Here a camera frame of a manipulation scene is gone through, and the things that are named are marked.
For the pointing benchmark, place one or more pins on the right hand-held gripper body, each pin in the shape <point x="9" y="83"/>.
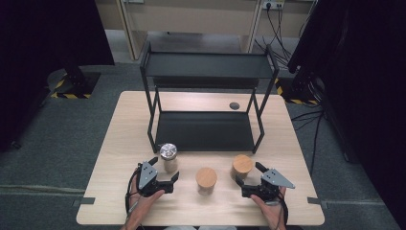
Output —
<point x="271" y="179"/>

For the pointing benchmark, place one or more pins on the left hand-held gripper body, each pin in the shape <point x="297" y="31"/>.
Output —
<point x="147" y="175"/>

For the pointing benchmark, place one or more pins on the metal lid glass powder jar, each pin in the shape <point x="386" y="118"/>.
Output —
<point x="168" y="151"/>

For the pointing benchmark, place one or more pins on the wooden lid jar with bark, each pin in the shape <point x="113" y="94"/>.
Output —
<point x="206" y="177"/>

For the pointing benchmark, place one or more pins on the black metal shelf rack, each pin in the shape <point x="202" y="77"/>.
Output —
<point x="204" y="131"/>

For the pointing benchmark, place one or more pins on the person's left hand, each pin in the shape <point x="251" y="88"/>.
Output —
<point x="143" y="204"/>

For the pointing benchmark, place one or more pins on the person's right hand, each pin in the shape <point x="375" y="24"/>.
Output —
<point x="273" y="215"/>

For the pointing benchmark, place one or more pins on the wooden lid jar dark spice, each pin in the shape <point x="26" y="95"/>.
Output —
<point x="242" y="163"/>

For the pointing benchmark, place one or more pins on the grey floor tape piece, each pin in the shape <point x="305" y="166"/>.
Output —
<point x="316" y="201"/>
<point x="84" y="201"/>

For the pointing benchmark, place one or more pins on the dark round table grommet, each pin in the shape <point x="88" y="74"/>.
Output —
<point x="234" y="105"/>

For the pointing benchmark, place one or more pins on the black stand with striped base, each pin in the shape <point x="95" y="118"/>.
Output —
<point x="75" y="81"/>
<point x="303" y="89"/>

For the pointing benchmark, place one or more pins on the black curtain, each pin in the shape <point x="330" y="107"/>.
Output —
<point x="367" y="80"/>
<point x="38" y="48"/>

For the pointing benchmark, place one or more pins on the white power strip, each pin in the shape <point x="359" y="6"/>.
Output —
<point x="273" y="4"/>

